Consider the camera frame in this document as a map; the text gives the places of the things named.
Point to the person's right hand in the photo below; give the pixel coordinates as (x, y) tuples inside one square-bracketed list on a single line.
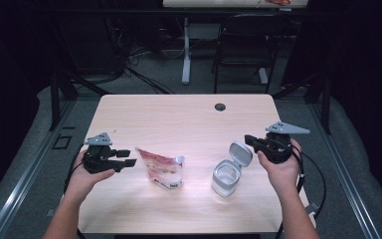
[(283, 174)]

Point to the black folding chair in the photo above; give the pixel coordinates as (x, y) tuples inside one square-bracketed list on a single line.
[(248, 40)]

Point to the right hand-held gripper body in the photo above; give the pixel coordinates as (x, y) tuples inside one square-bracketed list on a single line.
[(278, 146)]

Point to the black metal stand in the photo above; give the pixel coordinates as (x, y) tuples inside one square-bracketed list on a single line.
[(326, 103), (55, 99)]

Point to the grey tape strip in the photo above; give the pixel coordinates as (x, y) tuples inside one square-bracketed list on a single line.
[(314, 208), (49, 212)]

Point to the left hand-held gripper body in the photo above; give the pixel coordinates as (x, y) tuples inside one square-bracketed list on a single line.
[(97, 156)]

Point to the black table grommet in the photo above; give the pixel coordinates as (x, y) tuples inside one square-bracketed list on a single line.
[(220, 107)]

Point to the white flip-lid container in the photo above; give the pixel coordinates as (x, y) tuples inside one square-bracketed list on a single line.
[(227, 176)]

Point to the white-legged background desk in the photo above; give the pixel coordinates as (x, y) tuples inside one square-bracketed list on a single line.
[(186, 49)]

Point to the aluminium floor rail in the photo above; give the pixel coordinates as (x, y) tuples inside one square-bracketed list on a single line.
[(341, 172), (23, 179)]

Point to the orange object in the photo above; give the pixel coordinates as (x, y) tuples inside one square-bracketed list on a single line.
[(278, 2)]

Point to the red and white spout pouch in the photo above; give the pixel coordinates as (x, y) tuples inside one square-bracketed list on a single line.
[(162, 169)]

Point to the person's left hand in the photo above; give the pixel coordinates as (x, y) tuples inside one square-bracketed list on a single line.
[(83, 181)]

